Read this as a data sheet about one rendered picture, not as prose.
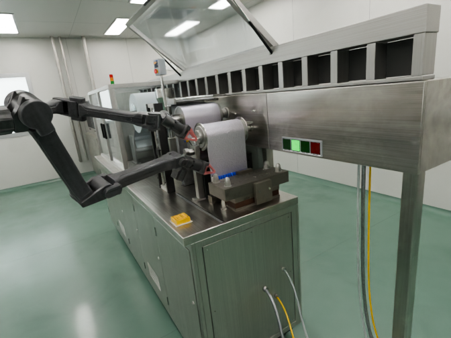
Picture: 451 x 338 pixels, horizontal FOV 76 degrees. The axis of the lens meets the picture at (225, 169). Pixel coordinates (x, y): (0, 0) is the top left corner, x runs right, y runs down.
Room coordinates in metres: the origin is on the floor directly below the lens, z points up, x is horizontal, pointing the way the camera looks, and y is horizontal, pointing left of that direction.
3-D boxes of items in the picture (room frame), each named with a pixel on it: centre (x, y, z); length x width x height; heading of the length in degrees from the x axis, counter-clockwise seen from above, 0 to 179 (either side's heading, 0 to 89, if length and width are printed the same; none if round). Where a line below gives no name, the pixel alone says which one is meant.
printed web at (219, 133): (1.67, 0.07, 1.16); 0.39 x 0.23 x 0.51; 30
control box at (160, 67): (1.98, 0.37, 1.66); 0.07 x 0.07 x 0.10; 38
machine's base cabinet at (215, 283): (2.33, 0.54, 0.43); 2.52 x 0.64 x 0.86; 30
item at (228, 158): (1.51, -0.02, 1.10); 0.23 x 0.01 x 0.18; 120
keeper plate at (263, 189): (1.35, -0.18, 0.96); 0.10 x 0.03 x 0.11; 120
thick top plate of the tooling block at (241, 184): (1.42, -0.12, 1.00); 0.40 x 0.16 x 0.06; 120
